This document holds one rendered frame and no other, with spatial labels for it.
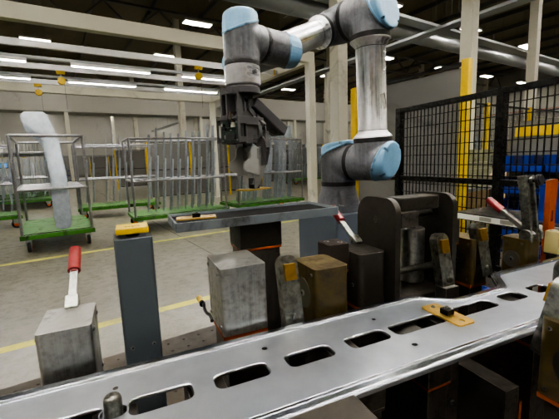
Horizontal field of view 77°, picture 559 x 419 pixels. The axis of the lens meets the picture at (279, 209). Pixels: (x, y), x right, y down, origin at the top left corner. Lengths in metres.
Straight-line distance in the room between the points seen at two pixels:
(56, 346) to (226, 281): 0.25
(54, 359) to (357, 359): 0.42
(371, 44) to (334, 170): 0.38
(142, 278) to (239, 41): 0.51
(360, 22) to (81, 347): 0.99
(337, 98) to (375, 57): 7.64
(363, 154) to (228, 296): 0.65
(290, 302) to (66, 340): 0.34
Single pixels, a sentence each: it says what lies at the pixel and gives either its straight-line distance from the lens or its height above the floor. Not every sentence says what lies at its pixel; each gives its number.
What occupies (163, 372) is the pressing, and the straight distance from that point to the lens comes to 0.55.
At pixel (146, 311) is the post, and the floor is 0.99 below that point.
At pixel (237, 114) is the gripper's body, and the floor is 1.37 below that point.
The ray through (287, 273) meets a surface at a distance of 0.63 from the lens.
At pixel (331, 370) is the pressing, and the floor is 1.00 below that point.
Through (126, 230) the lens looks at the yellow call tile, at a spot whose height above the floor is 1.16.
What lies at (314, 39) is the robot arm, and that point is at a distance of 1.11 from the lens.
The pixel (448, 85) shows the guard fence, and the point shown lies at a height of 1.83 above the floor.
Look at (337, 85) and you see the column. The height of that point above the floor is 2.94.
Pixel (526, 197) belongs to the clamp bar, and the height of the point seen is 1.16.
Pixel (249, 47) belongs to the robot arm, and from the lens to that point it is 0.77.
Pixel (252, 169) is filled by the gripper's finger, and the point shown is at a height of 1.26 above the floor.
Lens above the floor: 1.28
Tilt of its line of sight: 8 degrees down
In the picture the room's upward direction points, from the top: 2 degrees counter-clockwise
